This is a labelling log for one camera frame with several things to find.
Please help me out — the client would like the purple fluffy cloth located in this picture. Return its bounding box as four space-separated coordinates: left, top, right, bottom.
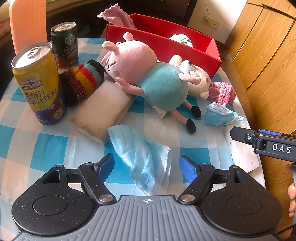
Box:
97 4 136 29

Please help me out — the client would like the person's right hand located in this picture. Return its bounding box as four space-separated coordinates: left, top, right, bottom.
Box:
286 163 296 218

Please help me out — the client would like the flat blue face mask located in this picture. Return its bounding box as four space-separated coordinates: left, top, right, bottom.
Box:
107 125 172 195

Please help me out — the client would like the white sponge block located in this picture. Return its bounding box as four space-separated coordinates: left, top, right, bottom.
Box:
70 80 135 145

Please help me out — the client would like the crumpled blue face mask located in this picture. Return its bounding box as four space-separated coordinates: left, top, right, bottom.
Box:
204 102 244 126

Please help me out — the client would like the white bear plush toy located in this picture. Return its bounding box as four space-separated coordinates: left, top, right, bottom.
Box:
169 55 213 99

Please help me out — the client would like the pink knitted hat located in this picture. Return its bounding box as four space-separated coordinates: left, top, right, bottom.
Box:
209 82 236 106

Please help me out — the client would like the striped colourful sock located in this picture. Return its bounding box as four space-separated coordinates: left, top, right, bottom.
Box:
59 60 104 107

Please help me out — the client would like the pink pig plush toy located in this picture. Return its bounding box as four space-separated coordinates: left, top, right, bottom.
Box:
102 32 201 133

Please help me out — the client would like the wooden wardrobe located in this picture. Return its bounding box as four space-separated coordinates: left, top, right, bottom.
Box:
225 1 295 135

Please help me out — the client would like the yellow juice can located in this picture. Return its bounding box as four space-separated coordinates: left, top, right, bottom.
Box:
11 42 67 126

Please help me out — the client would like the red cardboard box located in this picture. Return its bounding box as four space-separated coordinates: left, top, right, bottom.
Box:
106 14 222 78

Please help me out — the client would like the black Starbucks coffee can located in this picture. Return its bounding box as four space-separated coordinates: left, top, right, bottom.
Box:
51 22 78 68

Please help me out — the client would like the orange ribbed bottle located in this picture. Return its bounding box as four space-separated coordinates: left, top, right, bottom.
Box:
9 0 47 54

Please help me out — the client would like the wall power socket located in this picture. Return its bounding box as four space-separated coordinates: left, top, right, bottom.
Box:
202 16 220 30

